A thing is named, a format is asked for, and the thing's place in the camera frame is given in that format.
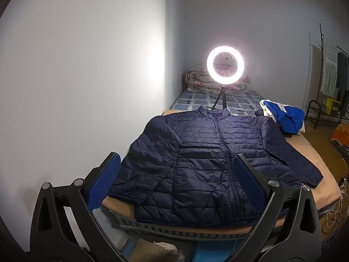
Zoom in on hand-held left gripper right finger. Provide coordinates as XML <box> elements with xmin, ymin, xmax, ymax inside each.
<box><xmin>232</xmin><ymin>154</ymin><xmax>323</xmax><ymax>262</ymax></box>

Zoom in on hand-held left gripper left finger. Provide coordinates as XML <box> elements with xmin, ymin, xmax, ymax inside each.
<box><xmin>29</xmin><ymin>151</ymin><xmax>128</xmax><ymax>262</ymax></box>

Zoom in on navy quilted puffer jacket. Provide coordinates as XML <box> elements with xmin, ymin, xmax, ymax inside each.
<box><xmin>108</xmin><ymin>106</ymin><xmax>323</xmax><ymax>223</ymax></box>

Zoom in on black clothes drying rack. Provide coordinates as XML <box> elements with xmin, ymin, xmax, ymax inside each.
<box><xmin>318</xmin><ymin>23</ymin><xmax>349</xmax><ymax>121</ymax></box>

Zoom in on blue storage box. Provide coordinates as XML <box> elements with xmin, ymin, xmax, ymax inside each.
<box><xmin>195</xmin><ymin>241</ymin><xmax>244</xmax><ymax>262</ymax></box>

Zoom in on white garment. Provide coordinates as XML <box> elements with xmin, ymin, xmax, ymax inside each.
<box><xmin>259</xmin><ymin>99</ymin><xmax>277</xmax><ymax>122</ymax></box>

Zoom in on blue garment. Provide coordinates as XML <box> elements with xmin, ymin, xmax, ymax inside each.
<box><xmin>264</xmin><ymin>100</ymin><xmax>305</xmax><ymax>134</ymax></box>

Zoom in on black metal floor rack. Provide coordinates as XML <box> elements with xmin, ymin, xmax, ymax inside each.
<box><xmin>305</xmin><ymin>100</ymin><xmax>344</xmax><ymax>129</ymax></box>

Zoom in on blue patterned bed sheet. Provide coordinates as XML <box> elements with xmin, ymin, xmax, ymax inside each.
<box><xmin>169</xmin><ymin>89</ymin><xmax>269</xmax><ymax>116</ymax></box>

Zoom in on orange bag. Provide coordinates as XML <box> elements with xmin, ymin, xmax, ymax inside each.
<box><xmin>330</xmin><ymin>124</ymin><xmax>349</xmax><ymax>146</ymax></box>

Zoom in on yellow box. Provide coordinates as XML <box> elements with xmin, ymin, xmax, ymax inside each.
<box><xmin>326</xmin><ymin>97</ymin><xmax>341</xmax><ymax>114</ymax></box>

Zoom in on rolled floral quilt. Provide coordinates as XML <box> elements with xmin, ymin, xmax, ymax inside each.
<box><xmin>186</xmin><ymin>63</ymin><xmax>251</xmax><ymax>93</ymax></box>

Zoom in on dark green hanging garment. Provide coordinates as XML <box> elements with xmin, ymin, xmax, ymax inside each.
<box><xmin>336</xmin><ymin>52</ymin><xmax>349</xmax><ymax>107</ymax></box>

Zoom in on white striped towel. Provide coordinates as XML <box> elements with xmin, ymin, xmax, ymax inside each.
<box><xmin>321</xmin><ymin>37</ymin><xmax>339</xmax><ymax>95</ymax></box>

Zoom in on black cable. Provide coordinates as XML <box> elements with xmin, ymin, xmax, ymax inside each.
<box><xmin>239</xmin><ymin>106</ymin><xmax>263</xmax><ymax>115</ymax></box>

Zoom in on white floor cables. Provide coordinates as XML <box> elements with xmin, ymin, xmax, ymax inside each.
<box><xmin>322</xmin><ymin>175</ymin><xmax>349</xmax><ymax>234</ymax></box>

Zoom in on ring light on black tripod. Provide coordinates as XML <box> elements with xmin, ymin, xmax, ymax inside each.
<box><xmin>206</xmin><ymin>45</ymin><xmax>245</xmax><ymax>112</ymax></box>

